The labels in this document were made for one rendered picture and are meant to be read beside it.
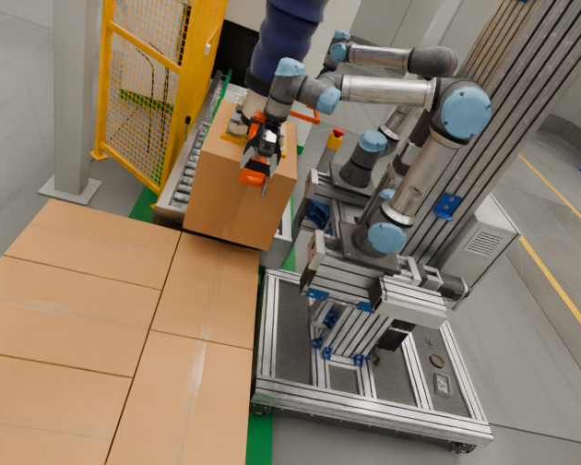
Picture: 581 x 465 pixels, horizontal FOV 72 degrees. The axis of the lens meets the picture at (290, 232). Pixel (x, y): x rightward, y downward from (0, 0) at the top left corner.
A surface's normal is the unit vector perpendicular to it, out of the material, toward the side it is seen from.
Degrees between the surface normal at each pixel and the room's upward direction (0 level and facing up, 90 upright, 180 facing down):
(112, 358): 0
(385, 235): 97
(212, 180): 90
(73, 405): 0
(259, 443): 0
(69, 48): 90
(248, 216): 90
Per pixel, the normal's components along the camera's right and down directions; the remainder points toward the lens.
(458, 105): -0.20, 0.41
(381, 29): 0.00, 0.60
